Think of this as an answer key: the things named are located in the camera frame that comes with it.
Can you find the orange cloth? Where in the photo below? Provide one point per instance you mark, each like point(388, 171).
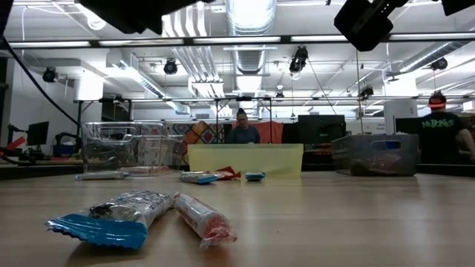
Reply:
point(272, 131)

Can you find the blue box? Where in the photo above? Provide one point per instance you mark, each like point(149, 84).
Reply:
point(63, 149)

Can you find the silver ventilation duct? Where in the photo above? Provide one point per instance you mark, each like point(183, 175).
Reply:
point(250, 61)

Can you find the white blue Hershey's bar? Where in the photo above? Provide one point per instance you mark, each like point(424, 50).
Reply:
point(255, 176)
point(100, 175)
point(198, 178)
point(122, 211)

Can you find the grey plastic bin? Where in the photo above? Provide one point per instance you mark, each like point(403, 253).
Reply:
point(352, 148)

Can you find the person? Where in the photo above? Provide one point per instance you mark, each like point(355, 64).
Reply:
point(441, 141)
point(243, 133)

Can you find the red object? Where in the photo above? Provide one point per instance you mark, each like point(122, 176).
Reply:
point(16, 143)

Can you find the small black monitor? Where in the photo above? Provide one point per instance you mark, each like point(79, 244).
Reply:
point(37, 133)

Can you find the clear plastic bin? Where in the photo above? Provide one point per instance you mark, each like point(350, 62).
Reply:
point(122, 148)

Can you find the large black monitor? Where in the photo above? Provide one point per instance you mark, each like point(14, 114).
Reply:
point(321, 130)

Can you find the yellow plastic bin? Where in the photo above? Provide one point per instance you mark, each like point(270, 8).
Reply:
point(245, 159)

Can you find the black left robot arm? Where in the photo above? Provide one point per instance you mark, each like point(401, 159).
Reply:
point(5, 15)

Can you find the black partition panel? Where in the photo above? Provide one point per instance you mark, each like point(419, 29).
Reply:
point(406, 126)

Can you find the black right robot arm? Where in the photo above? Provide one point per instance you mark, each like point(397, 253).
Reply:
point(458, 5)

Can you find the colourful patterned quilt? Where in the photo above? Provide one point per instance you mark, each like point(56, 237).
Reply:
point(200, 131)

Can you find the white pillar cabinet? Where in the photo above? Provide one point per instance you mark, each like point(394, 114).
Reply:
point(400, 115)

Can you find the black ceiling spotlight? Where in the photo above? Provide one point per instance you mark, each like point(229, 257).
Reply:
point(366, 92)
point(170, 67)
point(298, 59)
point(49, 75)
point(439, 64)

